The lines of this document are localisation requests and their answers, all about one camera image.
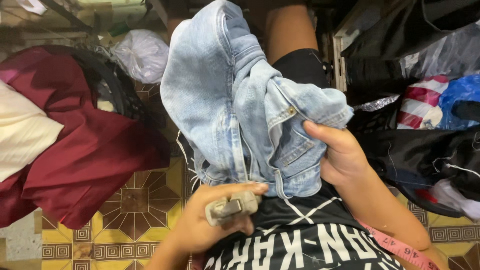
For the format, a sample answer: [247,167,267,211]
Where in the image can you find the person's left hand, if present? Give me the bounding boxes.
[173,182,269,256]

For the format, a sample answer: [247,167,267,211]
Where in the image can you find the person's right hand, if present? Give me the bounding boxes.
[303,120,371,188]

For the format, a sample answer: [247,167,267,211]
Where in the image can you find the grey thread cutter tool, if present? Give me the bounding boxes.
[205,190,262,227]

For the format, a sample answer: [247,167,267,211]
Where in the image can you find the light blue denim jeans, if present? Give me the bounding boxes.
[160,0,355,200]

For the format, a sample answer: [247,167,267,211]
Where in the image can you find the black fabric pile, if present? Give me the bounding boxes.
[354,125,480,220]

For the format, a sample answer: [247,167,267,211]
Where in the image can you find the red white striped bag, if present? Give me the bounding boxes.
[396,74,450,130]

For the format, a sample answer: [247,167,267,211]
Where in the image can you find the black printed shirt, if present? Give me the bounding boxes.
[189,179,407,270]

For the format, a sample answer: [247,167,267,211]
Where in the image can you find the black shorts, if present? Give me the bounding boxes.
[271,48,331,90]

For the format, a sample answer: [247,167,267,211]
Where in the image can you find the pink measuring tape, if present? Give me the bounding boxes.
[355,218,442,270]

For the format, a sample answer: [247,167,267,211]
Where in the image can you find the maroon cloth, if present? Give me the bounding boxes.
[0,46,172,230]

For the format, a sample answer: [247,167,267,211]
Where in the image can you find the blue plastic bag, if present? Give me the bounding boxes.
[436,74,480,131]

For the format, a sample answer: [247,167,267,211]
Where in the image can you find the person's leg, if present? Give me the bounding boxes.
[264,3,319,65]

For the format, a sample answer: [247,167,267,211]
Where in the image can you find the black bag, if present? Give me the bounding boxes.
[340,0,480,62]

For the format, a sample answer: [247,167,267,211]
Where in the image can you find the clear plastic bag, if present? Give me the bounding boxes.
[398,20,480,80]

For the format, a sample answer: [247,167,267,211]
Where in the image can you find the white plastic bag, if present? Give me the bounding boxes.
[112,29,170,85]

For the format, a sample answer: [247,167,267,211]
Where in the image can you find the cream cloth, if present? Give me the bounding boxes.
[0,80,65,183]

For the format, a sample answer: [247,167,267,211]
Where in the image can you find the white wooden frame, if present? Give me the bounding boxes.
[331,0,377,93]

